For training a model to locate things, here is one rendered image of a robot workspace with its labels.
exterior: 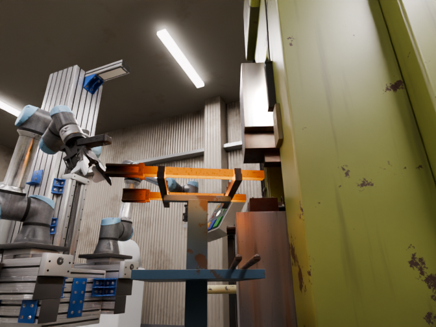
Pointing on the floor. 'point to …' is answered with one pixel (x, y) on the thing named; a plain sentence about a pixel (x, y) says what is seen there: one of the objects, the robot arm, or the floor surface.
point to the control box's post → (231, 283)
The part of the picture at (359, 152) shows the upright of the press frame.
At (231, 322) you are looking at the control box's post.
